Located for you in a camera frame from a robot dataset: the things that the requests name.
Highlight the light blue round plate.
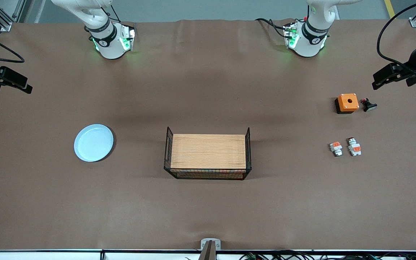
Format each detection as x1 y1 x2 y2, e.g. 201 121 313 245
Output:
74 124 114 163

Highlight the black push button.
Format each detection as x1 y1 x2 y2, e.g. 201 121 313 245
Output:
360 98 378 112

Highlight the orange button box with hole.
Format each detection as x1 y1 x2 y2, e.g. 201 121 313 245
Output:
334 94 360 114

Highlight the brown table cover sheet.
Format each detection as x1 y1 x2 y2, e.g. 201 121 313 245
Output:
0 18 416 251

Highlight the wooden board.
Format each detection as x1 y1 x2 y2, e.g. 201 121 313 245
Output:
170 134 247 169

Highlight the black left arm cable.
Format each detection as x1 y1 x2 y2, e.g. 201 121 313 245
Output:
376 0 416 70

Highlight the black base cable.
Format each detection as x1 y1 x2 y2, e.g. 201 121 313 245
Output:
101 4 122 23
255 18 290 38

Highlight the white table edge rail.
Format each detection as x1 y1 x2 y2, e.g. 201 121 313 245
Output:
0 249 416 260

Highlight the black wire rack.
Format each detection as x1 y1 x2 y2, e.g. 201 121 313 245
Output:
164 126 252 180

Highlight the black cable bundle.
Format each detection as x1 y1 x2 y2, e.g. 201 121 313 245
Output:
239 250 416 260

